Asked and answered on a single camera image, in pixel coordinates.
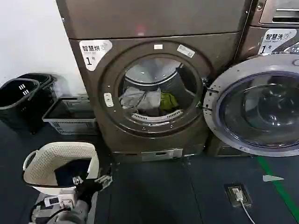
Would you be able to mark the brown-grey dryer with round opening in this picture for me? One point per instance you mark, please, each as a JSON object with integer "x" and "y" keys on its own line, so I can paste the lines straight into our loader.
{"x": 149, "y": 21}

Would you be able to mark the grey garment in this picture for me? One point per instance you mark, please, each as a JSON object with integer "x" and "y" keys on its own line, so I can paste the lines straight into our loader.
{"x": 149, "y": 98}

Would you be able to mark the green floor tape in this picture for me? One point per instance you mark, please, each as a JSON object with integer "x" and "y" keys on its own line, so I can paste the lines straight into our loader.
{"x": 275, "y": 184}

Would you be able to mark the white perforated laundry basket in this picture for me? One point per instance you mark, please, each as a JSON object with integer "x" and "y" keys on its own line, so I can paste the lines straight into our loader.
{"x": 67, "y": 151}

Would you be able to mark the grey plastic crate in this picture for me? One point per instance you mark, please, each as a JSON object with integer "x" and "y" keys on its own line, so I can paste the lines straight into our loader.
{"x": 70, "y": 120}

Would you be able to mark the black floor socket box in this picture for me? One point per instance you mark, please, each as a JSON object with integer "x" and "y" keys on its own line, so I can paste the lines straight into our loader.
{"x": 238, "y": 195}

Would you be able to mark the green garment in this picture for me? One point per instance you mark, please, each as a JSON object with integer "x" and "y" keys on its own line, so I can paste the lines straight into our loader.
{"x": 168, "y": 100}

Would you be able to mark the white arrow floor sticker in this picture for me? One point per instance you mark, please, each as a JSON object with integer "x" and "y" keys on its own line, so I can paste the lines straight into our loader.
{"x": 272, "y": 178}

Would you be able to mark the round glass dryer door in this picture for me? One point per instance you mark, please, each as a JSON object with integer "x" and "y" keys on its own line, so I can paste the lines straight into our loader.
{"x": 257, "y": 109}

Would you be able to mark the dark navy garment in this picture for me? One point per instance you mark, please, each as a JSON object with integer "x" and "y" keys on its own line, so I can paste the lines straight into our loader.
{"x": 72, "y": 171}

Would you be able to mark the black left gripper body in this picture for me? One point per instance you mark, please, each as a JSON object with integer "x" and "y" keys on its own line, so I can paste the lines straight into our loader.
{"x": 90, "y": 189}

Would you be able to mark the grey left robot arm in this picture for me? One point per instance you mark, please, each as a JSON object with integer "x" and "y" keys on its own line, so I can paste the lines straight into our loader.
{"x": 74, "y": 213}

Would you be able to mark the brown-grey washing machine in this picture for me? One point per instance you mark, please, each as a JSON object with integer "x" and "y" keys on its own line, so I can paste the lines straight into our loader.
{"x": 254, "y": 39}

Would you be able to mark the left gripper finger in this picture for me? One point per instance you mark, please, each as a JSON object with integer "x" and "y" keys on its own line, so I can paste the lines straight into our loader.
{"x": 78, "y": 180}
{"x": 104, "y": 181}

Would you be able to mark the black plastic basket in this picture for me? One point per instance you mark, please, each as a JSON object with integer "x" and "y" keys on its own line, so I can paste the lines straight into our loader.
{"x": 16, "y": 105}
{"x": 45, "y": 86}

